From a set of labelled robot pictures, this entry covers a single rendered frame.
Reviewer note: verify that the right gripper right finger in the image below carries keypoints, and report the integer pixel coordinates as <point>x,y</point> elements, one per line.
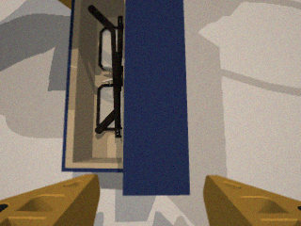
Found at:
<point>231,203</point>

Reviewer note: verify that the black glasses frame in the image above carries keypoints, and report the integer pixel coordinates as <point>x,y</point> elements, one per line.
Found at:
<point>109,106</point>

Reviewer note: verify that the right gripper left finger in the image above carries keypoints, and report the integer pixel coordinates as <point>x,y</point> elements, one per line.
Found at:
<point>73,202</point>

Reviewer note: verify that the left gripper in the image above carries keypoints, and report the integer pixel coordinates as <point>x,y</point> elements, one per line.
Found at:
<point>67,3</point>

